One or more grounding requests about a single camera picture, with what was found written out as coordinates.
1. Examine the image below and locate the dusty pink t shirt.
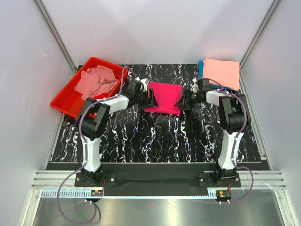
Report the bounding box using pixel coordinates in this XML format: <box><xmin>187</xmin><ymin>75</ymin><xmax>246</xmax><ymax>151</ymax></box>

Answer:
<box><xmin>74</xmin><ymin>65</ymin><xmax>118</xmax><ymax>100</ymax></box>

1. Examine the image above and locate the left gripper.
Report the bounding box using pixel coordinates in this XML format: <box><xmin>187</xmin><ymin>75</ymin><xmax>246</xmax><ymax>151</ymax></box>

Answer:
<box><xmin>135</xmin><ymin>89</ymin><xmax>158</xmax><ymax>109</ymax></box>

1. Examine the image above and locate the right aluminium frame post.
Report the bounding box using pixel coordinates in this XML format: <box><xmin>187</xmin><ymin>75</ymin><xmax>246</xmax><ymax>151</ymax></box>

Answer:
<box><xmin>240</xmin><ymin>0</ymin><xmax>282</xmax><ymax>70</ymax></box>

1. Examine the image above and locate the black marble table mat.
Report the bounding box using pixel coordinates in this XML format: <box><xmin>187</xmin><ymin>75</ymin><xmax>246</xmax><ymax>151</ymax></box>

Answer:
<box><xmin>50</xmin><ymin>63</ymin><xmax>261</xmax><ymax>163</ymax></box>

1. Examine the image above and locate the aluminium rail profile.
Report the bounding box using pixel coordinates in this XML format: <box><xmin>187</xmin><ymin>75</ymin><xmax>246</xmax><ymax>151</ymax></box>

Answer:
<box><xmin>32</xmin><ymin>171</ymin><xmax>79</xmax><ymax>188</ymax></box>

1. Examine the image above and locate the white slotted cable duct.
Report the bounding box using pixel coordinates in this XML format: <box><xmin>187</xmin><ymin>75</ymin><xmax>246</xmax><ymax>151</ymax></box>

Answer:
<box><xmin>41</xmin><ymin>187</ymin><xmax>217</xmax><ymax>199</ymax></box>

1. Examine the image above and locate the magenta t shirt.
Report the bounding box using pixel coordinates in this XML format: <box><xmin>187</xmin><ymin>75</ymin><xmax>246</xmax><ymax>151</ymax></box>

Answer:
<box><xmin>144</xmin><ymin>81</ymin><xmax>182</xmax><ymax>115</ymax></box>

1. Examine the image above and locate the red plastic bin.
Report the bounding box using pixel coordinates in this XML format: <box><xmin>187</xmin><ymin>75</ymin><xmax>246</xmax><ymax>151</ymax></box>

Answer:
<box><xmin>50</xmin><ymin>57</ymin><xmax>128</xmax><ymax>118</ymax></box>

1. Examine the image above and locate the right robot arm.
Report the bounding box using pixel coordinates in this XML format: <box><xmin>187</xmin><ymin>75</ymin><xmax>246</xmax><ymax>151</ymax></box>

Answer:
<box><xmin>175</xmin><ymin>78</ymin><xmax>252</xmax><ymax>187</ymax></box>

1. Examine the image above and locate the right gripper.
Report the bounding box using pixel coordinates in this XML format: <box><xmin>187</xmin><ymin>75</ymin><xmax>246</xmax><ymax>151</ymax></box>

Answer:
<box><xmin>174</xmin><ymin>89</ymin><xmax>202</xmax><ymax>111</ymax></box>

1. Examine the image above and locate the aluminium frame post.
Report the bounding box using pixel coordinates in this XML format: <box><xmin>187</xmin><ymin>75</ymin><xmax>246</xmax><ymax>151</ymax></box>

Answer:
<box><xmin>33</xmin><ymin>0</ymin><xmax>77</xmax><ymax>72</ymax></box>
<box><xmin>240</xmin><ymin>0</ymin><xmax>282</xmax><ymax>70</ymax></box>

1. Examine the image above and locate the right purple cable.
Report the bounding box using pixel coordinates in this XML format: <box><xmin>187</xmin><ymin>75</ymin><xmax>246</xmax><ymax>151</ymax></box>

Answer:
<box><xmin>196</xmin><ymin>77</ymin><xmax>254</xmax><ymax>204</ymax></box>

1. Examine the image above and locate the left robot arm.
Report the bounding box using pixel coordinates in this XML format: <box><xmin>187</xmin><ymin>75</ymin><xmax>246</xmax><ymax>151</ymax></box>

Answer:
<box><xmin>76</xmin><ymin>78</ymin><xmax>158</xmax><ymax>186</ymax></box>

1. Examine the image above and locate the folded salmon t shirt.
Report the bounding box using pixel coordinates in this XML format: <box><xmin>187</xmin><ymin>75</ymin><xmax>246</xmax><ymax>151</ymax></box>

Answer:
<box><xmin>203</xmin><ymin>58</ymin><xmax>240</xmax><ymax>91</ymax></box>

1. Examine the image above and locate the left aluminium frame post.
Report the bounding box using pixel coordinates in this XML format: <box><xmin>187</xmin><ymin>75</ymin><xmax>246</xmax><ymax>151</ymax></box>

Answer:
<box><xmin>33</xmin><ymin>0</ymin><xmax>77</xmax><ymax>72</ymax></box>

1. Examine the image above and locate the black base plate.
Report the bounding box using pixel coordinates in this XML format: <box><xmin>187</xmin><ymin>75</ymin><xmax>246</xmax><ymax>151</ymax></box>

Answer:
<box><xmin>46</xmin><ymin>161</ymin><xmax>271</xmax><ymax>197</ymax></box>

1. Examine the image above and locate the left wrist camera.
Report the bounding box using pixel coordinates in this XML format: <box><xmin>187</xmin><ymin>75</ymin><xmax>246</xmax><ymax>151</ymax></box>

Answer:
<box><xmin>135</xmin><ymin>77</ymin><xmax>150</xmax><ymax>92</ymax></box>

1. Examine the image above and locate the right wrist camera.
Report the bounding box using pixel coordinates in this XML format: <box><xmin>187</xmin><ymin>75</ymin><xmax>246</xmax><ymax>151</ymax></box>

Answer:
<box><xmin>190</xmin><ymin>78</ymin><xmax>199</xmax><ymax>93</ymax></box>

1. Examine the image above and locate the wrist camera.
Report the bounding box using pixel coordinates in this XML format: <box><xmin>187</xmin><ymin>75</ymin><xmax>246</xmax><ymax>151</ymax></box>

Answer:
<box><xmin>135</xmin><ymin>77</ymin><xmax>150</xmax><ymax>92</ymax></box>
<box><xmin>190</xmin><ymin>78</ymin><xmax>199</xmax><ymax>93</ymax></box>

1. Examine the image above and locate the folded blue t shirt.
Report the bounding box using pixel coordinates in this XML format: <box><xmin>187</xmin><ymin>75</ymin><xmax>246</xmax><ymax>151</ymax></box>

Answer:
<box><xmin>198</xmin><ymin>60</ymin><xmax>232</xmax><ymax>90</ymax></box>

